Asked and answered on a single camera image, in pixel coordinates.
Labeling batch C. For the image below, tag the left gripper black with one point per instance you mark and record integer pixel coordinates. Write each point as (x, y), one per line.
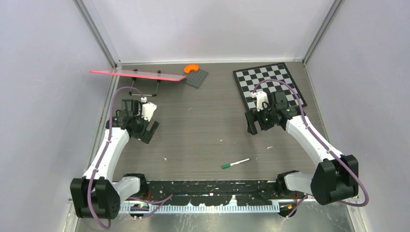
(147, 134)

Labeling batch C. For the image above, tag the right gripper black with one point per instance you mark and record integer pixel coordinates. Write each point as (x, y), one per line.
(252, 117)

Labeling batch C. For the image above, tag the whiteboard with pink frame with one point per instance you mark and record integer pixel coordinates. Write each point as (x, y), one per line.
(143, 75)

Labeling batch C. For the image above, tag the green whiteboard marker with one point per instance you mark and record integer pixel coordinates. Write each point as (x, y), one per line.
(225, 166)

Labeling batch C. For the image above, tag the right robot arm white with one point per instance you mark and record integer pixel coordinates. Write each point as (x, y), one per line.
(333, 179)

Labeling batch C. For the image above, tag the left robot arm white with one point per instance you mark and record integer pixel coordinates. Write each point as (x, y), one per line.
(95, 194)

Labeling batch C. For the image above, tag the black white chessboard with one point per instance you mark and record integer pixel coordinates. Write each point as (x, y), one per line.
(247, 79)

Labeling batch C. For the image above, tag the grey studded baseplate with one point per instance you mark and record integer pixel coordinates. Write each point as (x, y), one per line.
(195, 78)

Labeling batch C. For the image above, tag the orange curved piece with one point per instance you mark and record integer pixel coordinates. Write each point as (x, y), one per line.
(191, 68)

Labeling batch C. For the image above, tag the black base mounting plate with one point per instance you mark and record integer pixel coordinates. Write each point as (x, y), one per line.
(215, 192)

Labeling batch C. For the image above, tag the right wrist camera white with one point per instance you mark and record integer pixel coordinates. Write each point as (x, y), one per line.
(262, 101)

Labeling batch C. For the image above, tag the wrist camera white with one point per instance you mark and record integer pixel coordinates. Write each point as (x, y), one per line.
(148, 109)
(262, 101)

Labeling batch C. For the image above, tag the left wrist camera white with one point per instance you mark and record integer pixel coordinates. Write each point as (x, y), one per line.
(148, 109)

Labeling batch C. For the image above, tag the aluminium slotted rail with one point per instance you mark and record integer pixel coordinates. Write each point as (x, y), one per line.
(219, 209)

